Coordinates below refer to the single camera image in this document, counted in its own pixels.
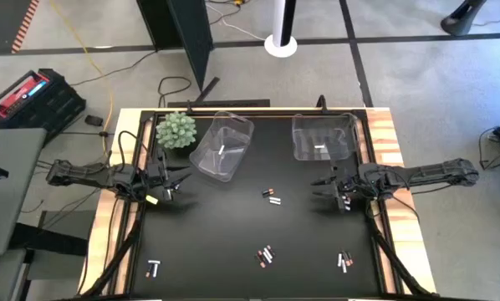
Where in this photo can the black mat orange striped edge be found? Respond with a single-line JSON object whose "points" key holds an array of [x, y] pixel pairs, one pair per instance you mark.
{"points": [[3, 25]]}

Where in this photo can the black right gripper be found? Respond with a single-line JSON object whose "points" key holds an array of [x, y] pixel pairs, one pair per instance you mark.
{"points": [[350, 184]]}

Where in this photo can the clear plastic bin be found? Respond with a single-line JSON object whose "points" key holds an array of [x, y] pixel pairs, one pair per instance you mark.
{"points": [[229, 138], [325, 138]]}

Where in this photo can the black and red toolbox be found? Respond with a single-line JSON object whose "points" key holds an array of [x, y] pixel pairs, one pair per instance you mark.
{"points": [[62, 106]]}

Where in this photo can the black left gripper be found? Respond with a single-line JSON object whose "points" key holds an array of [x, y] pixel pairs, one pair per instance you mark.
{"points": [[156, 175]]}

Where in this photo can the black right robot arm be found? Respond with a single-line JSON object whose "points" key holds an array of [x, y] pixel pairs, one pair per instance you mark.
{"points": [[434, 172]]}

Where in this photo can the grey desk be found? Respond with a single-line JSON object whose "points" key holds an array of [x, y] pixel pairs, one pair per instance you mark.
{"points": [[11, 200]]}

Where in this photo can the yellow tape tag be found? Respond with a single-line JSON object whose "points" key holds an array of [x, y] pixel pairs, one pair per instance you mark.
{"points": [[151, 200]]}

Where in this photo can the black chair base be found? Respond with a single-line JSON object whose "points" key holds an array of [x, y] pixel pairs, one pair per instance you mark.
{"points": [[461, 21]]}

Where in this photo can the black partition panel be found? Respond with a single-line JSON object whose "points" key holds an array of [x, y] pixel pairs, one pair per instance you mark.
{"points": [[183, 33]]}

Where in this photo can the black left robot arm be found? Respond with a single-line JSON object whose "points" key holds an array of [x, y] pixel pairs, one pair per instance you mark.
{"points": [[87, 175]]}

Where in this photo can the green artificial plant grey pot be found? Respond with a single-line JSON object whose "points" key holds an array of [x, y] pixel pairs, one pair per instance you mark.
{"points": [[175, 130]]}

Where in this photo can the black copper Duracell battery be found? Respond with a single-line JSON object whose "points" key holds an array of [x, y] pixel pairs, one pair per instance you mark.
{"points": [[350, 256], [271, 251], [261, 261], [261, 257], [346, 258], [149, 271], [268, 194], [267, 191]]}

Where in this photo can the red tool case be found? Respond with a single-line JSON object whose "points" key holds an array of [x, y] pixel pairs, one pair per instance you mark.
{"points": [[22, 90]]}

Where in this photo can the black clamp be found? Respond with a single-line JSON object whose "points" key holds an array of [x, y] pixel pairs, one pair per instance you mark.
{"points": [[188, 106], [322, 104]]}

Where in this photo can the white pole with round base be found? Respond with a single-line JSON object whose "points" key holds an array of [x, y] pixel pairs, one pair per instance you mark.
{"points": [[280, 46]]}

